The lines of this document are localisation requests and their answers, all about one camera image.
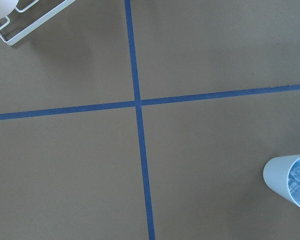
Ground light blue plastic cup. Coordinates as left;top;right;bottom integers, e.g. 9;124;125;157
263;154;300;208

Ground ice cubes in cup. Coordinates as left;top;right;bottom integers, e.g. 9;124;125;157
288;161;300;201

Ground white cup in rack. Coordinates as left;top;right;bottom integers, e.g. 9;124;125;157
0;0;19;19

